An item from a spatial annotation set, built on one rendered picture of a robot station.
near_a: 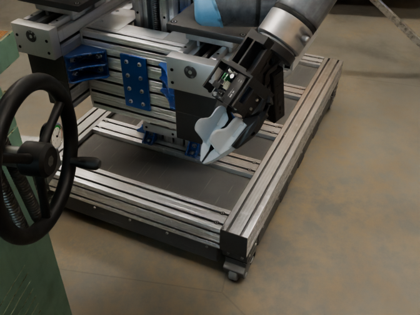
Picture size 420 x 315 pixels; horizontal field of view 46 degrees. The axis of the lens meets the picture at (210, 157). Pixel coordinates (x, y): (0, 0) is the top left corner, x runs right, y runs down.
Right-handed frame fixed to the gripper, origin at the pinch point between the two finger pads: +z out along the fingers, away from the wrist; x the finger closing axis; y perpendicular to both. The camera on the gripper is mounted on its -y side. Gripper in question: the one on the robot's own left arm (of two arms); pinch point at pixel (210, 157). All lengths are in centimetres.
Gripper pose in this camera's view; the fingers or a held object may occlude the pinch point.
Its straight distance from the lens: 79.3
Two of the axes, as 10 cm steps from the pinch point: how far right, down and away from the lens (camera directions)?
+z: -5.6, 8.2, 1.0
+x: 6.3, 5.0, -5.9
